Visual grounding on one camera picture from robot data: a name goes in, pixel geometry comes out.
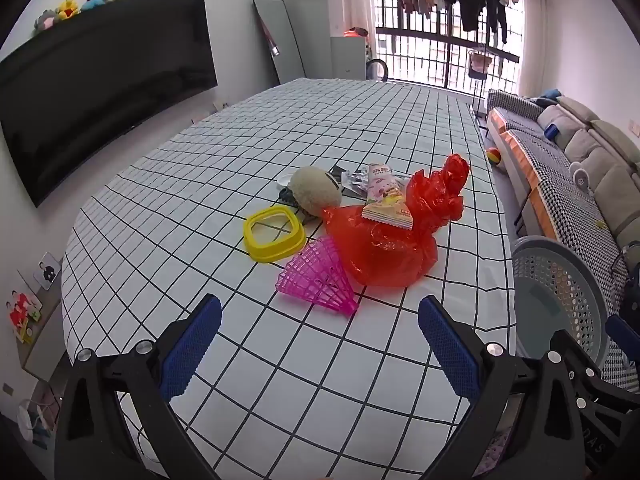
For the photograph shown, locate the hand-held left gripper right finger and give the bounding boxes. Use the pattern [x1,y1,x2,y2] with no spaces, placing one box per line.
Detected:
[417,295,586,480]

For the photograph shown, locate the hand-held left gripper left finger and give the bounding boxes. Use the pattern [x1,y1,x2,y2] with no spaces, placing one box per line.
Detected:
[54,294,223,480]

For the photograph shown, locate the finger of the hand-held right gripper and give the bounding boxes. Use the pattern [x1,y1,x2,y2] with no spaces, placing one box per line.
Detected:
[605,314,640,361]
[549,332,640,413]

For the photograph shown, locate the grey perforated plastic basket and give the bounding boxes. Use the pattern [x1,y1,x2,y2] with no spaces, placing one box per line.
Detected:
[510,235,623,366]

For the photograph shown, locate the red plastic bag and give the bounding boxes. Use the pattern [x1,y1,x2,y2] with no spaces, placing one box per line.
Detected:
[320,154,472,288]

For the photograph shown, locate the yellow square plastic ring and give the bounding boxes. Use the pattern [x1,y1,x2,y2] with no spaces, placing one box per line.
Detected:
[243,206,307,262]

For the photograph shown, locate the pink plastic mesh piece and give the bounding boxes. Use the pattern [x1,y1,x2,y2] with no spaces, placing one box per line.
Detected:
[275,236,360,317]

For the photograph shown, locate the pink snack packet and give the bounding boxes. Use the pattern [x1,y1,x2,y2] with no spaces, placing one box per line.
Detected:
[361,162,416,231]

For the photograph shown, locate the black hair clip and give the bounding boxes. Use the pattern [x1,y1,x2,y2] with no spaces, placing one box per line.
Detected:
[277,187,321,226]

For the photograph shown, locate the silver foil wrapper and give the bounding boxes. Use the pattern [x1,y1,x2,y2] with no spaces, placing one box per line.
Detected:
[341,167,371,198]

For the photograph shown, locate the beige round plush toy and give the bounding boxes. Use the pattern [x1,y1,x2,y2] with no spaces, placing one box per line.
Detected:
[289,166,343,216]

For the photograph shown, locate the pink fluffy rug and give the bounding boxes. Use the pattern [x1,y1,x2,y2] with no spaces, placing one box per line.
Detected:
[472,395,523,478]

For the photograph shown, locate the white card with dark figure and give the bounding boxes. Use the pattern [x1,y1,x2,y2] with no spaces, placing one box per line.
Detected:
[32,252,63,291]

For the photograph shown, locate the white round plush toy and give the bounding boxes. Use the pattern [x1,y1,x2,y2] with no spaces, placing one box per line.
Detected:
[570,160,596,191]

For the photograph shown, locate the beige sofa with checked cover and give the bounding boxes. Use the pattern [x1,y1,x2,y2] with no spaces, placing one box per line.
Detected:
[487,89,640,391]

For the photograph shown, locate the black garment stand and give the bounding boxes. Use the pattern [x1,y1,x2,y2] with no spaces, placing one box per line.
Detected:
[467,45,501,111]

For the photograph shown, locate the black curved television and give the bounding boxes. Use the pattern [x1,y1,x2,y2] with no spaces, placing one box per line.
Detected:
[0,0,219,208]

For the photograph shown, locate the pink hanging garment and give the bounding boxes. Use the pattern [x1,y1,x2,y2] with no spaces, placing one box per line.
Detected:
[470,52,493,80]

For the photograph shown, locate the black window grille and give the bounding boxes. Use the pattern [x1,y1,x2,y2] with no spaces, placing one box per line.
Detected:
[370,0,526,96]

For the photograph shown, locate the white curtain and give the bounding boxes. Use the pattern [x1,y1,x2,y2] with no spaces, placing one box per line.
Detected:
[517,0,551,98]

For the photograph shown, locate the white cabinet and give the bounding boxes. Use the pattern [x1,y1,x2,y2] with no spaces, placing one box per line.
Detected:
[330,35,368,80]

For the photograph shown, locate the leaning floor mirror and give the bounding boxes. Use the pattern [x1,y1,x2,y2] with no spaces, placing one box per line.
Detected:
[252,0,307,86]

